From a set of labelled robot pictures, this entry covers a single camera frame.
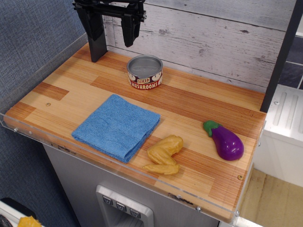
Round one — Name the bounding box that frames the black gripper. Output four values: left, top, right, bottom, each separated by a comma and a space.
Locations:
72, 0, 147, 47

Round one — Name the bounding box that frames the blue cloth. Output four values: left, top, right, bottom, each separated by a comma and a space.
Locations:
71, 95, 160, 163

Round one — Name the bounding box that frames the sliced mushrooms tin can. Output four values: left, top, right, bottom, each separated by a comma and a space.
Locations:
127, 55, 163, 90

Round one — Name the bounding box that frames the yellow toy chicken wing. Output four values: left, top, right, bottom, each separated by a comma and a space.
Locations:
143, 135, 183, 175

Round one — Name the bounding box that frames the grey toy fridge cabinet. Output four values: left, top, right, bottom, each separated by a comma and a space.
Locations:
44, 145, 219, 227

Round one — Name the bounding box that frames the purple toy eggplant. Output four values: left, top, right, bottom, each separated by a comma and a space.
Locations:
203, 120, 244, 161

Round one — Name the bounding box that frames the silver dispenser panel with buttons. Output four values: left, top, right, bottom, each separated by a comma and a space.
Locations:
96, 185, 154, 227

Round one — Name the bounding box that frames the white toy sink counter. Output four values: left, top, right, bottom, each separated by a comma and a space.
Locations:
253, 85, 303, 186

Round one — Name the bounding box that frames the dark left frame post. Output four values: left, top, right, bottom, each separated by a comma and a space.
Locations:
88, 14, 107, 62

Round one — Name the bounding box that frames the dark frame post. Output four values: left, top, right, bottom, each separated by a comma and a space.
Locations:
88, 14, 107, 62
260, 0, 303, 113

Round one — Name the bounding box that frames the dark right frame post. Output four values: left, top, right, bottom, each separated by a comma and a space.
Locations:
260, 0, 303, 113

